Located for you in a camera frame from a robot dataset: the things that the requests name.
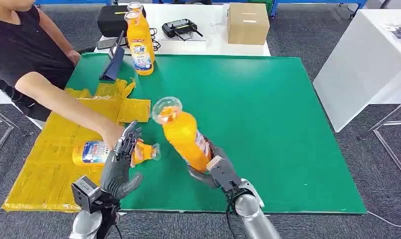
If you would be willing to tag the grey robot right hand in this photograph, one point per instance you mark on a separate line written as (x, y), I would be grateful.
(202, 178)

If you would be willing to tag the person's right hand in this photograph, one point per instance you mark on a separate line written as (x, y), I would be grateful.
(111, 133)

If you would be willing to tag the person's left hand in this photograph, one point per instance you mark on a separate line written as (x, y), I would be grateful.
(74, 57)

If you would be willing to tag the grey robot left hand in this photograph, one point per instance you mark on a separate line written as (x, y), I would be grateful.
(116, 175)

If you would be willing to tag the orange drink bottle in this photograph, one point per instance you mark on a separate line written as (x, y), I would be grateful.
(183, 138)
(91, 153)
(137, 6)
(139, 43)

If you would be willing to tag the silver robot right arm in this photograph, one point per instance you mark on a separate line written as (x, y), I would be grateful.
(256, 221)

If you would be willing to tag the black carrying case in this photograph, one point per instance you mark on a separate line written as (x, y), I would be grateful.
(112, 21)

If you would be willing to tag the blue metal rack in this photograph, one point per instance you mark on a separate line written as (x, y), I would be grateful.
(319, 2)
(71, 2)

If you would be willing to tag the person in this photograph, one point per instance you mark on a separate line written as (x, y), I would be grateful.
(18, 43)

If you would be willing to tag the yellow plastic sheet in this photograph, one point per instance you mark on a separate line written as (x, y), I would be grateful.
(48, 178)

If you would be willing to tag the green table mat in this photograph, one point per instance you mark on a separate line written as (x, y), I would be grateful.
(253, 115)

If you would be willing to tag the black remote controller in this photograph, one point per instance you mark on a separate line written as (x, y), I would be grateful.
(178, 28)

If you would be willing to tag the white table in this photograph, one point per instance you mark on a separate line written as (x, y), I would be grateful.
(213, 19)

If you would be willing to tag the brown cardboard box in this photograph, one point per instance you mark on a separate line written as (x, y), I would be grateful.
(248, 24)

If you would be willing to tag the white cabinet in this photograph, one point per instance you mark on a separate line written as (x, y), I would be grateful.
(362, 66)

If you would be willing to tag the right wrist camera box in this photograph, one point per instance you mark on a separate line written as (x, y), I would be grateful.
(223, 175)

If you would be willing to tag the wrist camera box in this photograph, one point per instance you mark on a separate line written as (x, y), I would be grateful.
(223, 175)
(84, 193)

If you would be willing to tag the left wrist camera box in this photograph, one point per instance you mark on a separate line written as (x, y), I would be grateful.
(84, 193)

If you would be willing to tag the metal frame leg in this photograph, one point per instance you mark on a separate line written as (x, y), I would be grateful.
(2, 138)
(390, 142)

